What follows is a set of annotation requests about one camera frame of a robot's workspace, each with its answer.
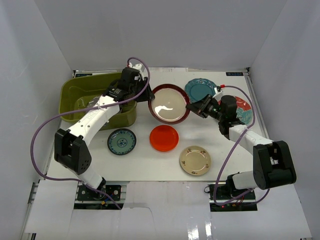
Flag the dark red rimmed cream plate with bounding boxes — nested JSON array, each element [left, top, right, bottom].
[[148, 83, 190, 125]]

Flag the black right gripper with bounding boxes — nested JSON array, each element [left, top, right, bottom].
[[186, 94, 225, 122]]

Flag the white paper sheets at back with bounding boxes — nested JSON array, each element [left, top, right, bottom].
[[149, 67, 189, 73]]

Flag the grey deer plate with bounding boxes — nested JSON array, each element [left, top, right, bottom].
[[86, 96, 100, 108]]

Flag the orange glossy plate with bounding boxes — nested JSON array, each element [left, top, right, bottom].
[[149, 125, 179, 153]]

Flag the teal scalloped plate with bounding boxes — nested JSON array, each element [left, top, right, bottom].
[[184, 78, 217, 103]]

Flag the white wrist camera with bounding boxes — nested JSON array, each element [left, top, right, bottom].
[[213, 86, 223, 98], [127, 62, 145, 79]]

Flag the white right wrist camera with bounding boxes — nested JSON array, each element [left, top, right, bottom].
[[213, 86, 223, 98]]

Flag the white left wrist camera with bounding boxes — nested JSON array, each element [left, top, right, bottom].
[[127, 62, 145, 79]]

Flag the green blue patterned small plate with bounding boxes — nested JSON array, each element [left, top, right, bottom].
[[107, 128, 137, 156]]

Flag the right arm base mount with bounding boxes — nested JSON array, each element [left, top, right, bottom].
[[203, 184, 258, 213]]

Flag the red and teal floral plate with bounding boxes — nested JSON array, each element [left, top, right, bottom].
[[218, 95, 253, 125]]

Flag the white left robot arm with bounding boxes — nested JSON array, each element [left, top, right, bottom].
[[54, 63, 155, 200]]

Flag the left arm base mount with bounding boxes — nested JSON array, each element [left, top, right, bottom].
[[73, 185, 124, 210]]

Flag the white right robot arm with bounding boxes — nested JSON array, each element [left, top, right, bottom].
[[186, 94, 297, 200]]

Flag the cream floral plate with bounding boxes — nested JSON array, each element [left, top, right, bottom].
[[179, 145, 212, 177]]

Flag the olive green plastic bin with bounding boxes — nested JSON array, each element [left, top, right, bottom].
[[58, 72, 137, 131]]

